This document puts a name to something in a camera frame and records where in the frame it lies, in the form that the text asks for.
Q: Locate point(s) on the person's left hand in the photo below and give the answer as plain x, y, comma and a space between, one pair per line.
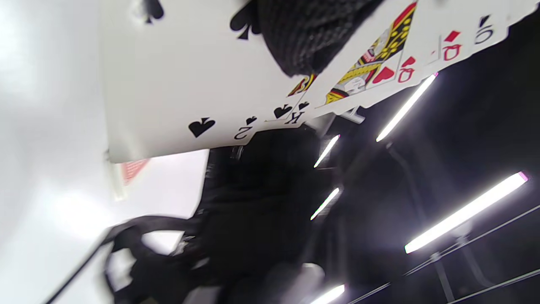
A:
261, 211

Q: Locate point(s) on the dealt red-backed cards pile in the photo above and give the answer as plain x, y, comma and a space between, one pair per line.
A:
133, 169
168, 84

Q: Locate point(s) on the ceiling light strip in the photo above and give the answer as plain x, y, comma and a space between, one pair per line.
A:
407, 107
325, 203
466, 211
327, 150
329, 294

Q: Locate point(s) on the white and black VR controller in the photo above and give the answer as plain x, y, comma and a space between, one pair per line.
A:
152, 223

